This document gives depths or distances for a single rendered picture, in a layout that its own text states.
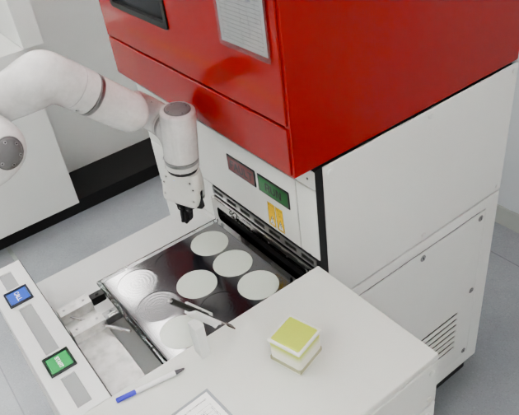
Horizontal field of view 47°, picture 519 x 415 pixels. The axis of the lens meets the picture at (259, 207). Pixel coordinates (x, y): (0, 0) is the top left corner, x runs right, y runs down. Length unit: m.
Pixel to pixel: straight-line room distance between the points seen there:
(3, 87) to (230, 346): 0.65
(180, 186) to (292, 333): 0.51
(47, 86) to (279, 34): 0.43
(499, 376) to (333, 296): 1.24
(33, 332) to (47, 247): 1.92
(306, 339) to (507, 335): 1.53
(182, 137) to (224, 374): 0.53
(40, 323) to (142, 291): 0.25
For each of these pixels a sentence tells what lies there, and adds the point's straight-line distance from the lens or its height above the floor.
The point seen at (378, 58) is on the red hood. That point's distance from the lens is 1.26.
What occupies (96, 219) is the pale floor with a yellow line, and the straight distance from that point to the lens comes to 3.41.
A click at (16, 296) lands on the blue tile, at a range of 1.53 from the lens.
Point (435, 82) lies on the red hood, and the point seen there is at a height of 1.28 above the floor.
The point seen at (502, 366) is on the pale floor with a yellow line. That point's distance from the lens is 2.48.
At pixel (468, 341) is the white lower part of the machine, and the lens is 2.28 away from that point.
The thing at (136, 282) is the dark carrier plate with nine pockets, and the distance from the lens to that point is 1.54.
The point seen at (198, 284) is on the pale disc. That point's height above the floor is 0.90.
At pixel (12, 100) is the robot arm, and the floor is 1.46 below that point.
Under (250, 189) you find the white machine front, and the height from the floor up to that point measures 1.05.
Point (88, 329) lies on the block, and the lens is 1.46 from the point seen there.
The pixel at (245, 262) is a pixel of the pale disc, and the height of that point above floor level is 0.90.
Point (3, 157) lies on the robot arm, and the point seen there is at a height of 1.42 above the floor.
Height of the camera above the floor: 1.90
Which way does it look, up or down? 36 degrees down
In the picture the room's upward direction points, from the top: 8 degrees counter-clockwise
